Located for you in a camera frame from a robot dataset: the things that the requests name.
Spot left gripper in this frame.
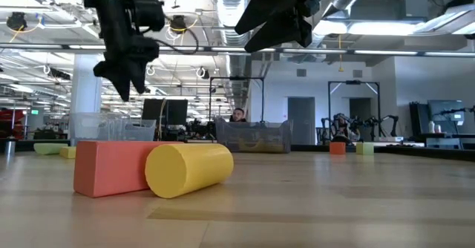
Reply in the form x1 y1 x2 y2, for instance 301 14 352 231
92 6 160 102

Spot long red block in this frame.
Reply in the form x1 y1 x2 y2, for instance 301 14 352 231
73 140 185 199

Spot small yellow block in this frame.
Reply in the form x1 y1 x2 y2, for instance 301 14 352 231
59 146 78 160

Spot yellow cylinder block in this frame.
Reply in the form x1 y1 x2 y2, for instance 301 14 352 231
144 143 235 200

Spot green half-round block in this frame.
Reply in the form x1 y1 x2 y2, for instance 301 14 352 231
33 143 69 156

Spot red cube block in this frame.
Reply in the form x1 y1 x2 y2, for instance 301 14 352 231
329 141 347 155

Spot small green block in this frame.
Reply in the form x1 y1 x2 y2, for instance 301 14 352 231
355 142 375 156

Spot black computer monitor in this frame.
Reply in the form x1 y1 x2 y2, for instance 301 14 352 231
166 99 189 126
141 98 167 123

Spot white building column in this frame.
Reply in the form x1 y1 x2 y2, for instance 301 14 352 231
69 53 103 115

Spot long ceiling light strip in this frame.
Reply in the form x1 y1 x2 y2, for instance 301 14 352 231
282 48 348 55
211 46 278 53
0 43 62 50
425 50 475 58
354 49 419 56

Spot clear plastic bin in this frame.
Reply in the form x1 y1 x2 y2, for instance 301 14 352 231
214 117 294 154
68 112 157 147

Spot black ceiling device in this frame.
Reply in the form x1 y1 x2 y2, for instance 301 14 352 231
169 14 187 33
6 12 27 32

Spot person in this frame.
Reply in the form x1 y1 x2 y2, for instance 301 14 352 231
229 108 248 123
332 114 353 143

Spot grey door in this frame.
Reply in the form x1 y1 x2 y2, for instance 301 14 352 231
348 97 372 130
287 97 316 146

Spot centre clear plastic bin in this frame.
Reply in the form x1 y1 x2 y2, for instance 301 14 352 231
214 117 294 154

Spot red cabinet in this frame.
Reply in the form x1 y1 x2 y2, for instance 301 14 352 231
0 108 26 140

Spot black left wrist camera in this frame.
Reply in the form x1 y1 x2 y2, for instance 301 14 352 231
132 0 166 33

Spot black left camera cable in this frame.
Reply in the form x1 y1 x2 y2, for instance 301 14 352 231
150 16 200 55

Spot yellow hanging cord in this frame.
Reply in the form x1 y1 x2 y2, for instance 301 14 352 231
336 34 345 73

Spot black metal frame stand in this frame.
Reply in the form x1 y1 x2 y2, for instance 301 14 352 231
327 79 381 145

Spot grey wall monitor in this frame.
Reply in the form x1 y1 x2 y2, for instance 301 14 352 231
427 99 465 125

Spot black table frame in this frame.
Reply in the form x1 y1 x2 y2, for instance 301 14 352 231
0 138 475 163

